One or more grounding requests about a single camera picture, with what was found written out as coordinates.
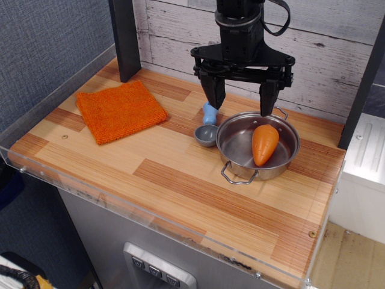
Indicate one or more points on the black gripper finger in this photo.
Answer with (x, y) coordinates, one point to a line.
(269, 92)
(214, 88)

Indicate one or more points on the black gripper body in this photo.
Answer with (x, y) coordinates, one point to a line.
(243, 55)

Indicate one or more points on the orange cloth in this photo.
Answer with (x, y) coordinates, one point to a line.
(115, 113)

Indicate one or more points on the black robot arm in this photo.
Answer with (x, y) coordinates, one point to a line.
(240, 10)

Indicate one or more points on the silver pot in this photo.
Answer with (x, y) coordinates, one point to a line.
(234, 141)

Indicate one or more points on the orange toy carrot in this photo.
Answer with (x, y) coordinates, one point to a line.
(265, 140)

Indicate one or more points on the blue grey measuring scoop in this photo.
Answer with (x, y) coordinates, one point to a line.
(206, 134)

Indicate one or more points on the white metal side cabinet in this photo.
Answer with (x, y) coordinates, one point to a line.
(358, 202)

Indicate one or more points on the silver control panel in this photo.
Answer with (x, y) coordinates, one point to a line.
(156, 268)

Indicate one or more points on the woven basket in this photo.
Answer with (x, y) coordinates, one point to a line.
(27, 279)

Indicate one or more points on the black vertical post right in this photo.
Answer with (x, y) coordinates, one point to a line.
(363, 91)

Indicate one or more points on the black vertical post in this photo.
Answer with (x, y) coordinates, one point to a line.
(363, 91)
(125, 37)

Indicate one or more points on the black vertical post left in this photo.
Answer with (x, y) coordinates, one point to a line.
(125, 37)

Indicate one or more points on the clear acrylic guard rail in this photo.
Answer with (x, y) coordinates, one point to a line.
(158, 193)

